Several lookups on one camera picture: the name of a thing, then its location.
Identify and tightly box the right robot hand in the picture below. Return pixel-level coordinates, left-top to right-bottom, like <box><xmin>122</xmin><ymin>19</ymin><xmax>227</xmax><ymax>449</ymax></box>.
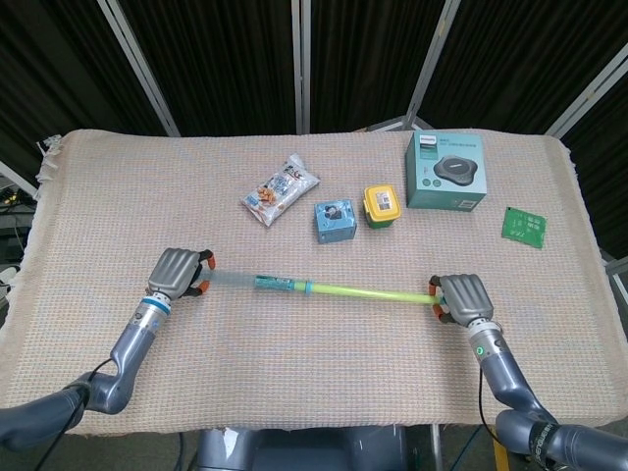
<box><xmin>427</xmin><ymin>274</ymin><xmax>495</xmax><ymax>327</ymax></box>

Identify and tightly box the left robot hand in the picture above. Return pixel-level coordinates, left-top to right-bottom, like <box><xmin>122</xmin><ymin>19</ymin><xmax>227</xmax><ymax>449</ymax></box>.
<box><xmin>147</xmin><ymin>247</ymin><xmax>216</xmax><ymax>301</ymax></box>

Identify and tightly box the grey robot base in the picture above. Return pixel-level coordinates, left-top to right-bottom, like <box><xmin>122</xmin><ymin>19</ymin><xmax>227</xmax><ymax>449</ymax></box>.
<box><xmin>195</xmin><ymin>425</ymin><xmax>408</xmax><ymax>471</ymax></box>

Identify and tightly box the green packet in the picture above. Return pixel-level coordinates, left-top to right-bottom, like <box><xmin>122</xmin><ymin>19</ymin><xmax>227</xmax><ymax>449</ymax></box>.
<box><xmin>500</xmin><ymin>206</ymin><xmax>548</xmax><ymax>250</ymax></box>

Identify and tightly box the green container with yellow lid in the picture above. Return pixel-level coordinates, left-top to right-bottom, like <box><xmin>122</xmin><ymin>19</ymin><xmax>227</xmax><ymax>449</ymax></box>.
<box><xmin>362</xmin><ymin>183</ymin><xmax>401</xmax><ymax>230</ymax></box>

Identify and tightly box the teal speaker product box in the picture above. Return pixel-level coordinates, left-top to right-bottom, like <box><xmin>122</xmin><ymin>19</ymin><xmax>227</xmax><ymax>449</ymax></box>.
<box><xmin>404</xmin><ymin>131</ymin><xmax>489</xmax><ymax>215</ymax></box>

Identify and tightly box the white snack bag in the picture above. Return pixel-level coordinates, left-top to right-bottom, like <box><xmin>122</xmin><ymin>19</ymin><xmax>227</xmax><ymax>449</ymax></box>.
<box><xmin>239</xmin><ymin>153</ymin><xmax>322</xmax><ymax>228</ymax></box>

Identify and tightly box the small blue cube box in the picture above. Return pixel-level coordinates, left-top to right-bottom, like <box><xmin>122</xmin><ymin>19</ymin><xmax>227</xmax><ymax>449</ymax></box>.
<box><xmin>313</xmin><ymin>197</ymin><xmax>358</xmax><ymax>245</ymax></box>

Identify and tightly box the beige woven tablecloth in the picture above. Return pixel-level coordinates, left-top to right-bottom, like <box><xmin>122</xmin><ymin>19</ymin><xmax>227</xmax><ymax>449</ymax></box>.
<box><xmin>0</xmin><ymin>128</ymin><xmax>628</xmax><ymax>436</ymax></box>

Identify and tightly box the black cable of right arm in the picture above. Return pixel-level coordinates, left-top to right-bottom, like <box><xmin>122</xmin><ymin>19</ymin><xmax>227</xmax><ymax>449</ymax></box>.
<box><xmin>478</xmin><ymin>365</ymin><xmax>499</xmax><ymax>443</ymax></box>

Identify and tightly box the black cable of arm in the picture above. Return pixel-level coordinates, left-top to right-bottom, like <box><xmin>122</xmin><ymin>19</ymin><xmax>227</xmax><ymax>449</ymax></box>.
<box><xmin>46</xmin><ymin>357</ymin><xmax>115</xmax><ymax>457</ymax></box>
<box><xmin>478</xmin><ymin>365</ymin><xmax>499</xmax><ymax>443</ymax></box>

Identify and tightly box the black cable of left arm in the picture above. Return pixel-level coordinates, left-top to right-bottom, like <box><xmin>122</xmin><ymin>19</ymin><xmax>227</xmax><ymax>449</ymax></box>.
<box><xmin>46</xmin><ymin>357</ymin><xmax>115</xmax><ymax>457</ymax></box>

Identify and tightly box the black folding screen with metal frame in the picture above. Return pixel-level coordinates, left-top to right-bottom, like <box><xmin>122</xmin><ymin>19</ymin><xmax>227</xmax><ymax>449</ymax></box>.
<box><xmin>0</xmin><ymin>0</ymin><xmax>628</xmax><ymax>261</ymax></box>

